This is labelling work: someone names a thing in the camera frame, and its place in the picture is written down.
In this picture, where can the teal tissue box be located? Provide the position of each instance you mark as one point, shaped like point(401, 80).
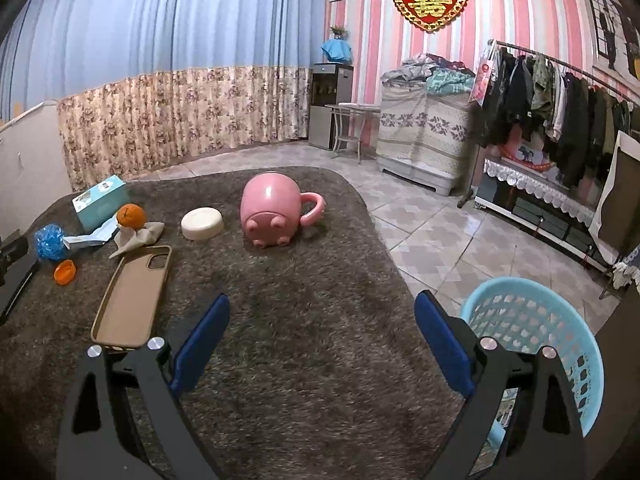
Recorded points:
point(97, 202)

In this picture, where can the printed snack packet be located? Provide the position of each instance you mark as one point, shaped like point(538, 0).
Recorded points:
point(506, 407)

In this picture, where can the pink hanging bag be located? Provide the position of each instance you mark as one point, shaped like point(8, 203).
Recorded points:
point(482, 77)

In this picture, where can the blue and white paper packet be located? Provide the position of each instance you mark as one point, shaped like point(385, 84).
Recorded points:
point(92, 236)

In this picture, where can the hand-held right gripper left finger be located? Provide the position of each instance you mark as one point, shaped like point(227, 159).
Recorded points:
point(200, 345)

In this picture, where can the white framed brown board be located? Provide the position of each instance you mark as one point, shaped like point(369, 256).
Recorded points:
point(620, 200)

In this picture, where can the pile of clothes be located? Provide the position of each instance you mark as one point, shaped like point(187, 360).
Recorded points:
point(430, 72)

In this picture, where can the blue plastic bag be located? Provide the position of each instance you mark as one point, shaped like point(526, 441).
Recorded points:
point(50, 242)

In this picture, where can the red heart wall decoration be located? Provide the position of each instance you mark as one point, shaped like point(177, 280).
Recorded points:
point(430, 0)

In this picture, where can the blue and floral curtain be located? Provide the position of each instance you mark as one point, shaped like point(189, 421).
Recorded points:
point(150, 60)

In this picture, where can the partly peeled orange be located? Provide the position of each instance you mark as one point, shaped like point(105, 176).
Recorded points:
point(131, 216)

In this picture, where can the blue patterned cloth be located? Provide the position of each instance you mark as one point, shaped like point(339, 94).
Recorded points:
point(627, 267)

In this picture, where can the white round bowl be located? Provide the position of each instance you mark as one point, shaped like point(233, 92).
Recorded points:
point(201, 224)

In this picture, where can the small potted plant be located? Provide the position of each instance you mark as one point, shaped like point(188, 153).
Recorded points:
point(339, 32)

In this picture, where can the black phone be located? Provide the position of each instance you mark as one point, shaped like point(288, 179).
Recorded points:
point(17, 290)

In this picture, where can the small metal side table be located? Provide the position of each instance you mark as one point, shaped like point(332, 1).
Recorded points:
point(355, 108)

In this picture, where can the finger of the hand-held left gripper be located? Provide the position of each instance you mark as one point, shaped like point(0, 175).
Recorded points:
point(12, 252)

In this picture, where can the brown phone case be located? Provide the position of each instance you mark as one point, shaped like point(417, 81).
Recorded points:
point(130, 305)

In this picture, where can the white lace cloth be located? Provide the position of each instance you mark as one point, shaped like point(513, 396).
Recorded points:
point(540, 182)

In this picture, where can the pink pig mug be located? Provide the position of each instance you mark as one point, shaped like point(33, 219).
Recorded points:
point(270, 205)

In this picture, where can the beige tissue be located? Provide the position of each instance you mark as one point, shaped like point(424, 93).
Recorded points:
point(137, 240)

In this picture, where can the light blue plastic basket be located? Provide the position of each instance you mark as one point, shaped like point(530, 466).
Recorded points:
point(545, 310)

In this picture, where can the blue bottle cover cloth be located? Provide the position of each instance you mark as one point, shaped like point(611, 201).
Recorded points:
point(336, 50)

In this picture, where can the wedding wall poster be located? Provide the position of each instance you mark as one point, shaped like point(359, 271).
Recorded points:
point(612, 30)

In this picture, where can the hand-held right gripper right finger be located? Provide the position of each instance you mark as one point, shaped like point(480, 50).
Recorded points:
point(442, 345)

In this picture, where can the row of hanging clothes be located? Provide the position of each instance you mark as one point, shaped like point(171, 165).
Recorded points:
point(550, 100)

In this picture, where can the low cabinet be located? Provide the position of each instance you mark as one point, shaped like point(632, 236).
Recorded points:
point(530, 210)

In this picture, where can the metal clothes rack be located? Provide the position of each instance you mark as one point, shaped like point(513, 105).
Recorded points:
point(530, 52)

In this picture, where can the grey water dispenser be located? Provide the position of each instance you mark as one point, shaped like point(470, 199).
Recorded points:
point(330, 110)

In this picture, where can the chest under patterned cloth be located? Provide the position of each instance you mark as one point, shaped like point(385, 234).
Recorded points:
point(425, 135)

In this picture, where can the white cabinet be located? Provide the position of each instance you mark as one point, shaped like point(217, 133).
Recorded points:
point(30, 170)

